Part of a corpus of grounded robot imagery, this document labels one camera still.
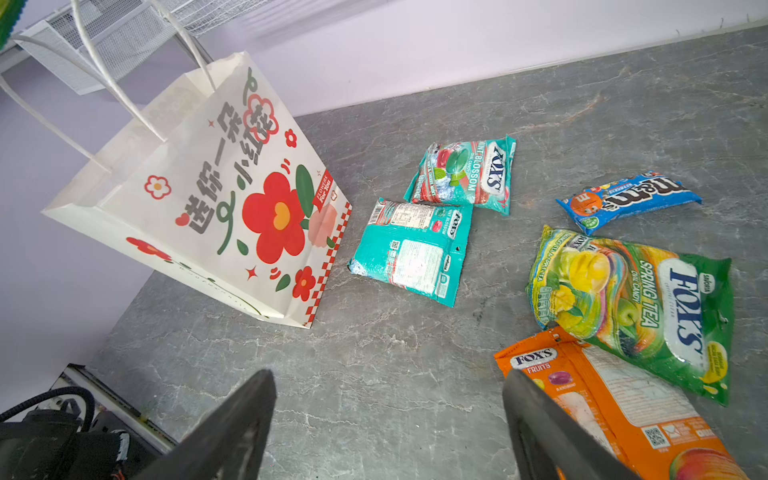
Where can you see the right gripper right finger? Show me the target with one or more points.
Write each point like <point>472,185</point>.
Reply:
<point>546,441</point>

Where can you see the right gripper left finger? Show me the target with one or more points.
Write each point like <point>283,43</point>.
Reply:
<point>230,443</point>

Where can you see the green Fox's spring tea bag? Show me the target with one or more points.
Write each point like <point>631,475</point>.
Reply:
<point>670,314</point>

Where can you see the white floral paper bag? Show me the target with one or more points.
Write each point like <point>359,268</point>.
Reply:
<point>215,185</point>

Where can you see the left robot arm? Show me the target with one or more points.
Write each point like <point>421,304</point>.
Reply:
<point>59,444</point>

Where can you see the orange Fox's fruits bag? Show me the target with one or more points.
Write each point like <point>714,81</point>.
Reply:
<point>643,421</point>

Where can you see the teal Fox's candy bag back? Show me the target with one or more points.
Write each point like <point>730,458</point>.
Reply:
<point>417,247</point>

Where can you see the teal fox's candy bag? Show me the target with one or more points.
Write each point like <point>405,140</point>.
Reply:
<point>474,173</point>
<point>417,247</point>

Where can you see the teal Fox's candy bag front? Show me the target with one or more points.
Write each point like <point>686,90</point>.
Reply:
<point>474,173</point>

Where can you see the blue M&M's packet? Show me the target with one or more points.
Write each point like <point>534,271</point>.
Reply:
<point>594,207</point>

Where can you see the long white wire basket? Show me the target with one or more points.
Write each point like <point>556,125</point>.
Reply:
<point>201,16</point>

